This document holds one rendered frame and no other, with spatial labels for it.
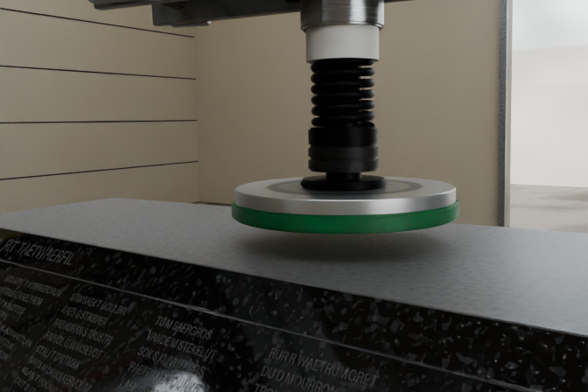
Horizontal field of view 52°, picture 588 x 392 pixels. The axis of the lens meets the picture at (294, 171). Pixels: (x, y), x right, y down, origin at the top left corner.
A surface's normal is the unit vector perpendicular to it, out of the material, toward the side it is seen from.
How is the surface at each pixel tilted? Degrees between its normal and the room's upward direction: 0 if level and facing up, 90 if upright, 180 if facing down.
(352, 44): 90
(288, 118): 90
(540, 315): 0
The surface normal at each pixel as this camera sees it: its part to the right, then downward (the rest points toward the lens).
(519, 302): -0.02, -1.00
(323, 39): -0.56, 0.08
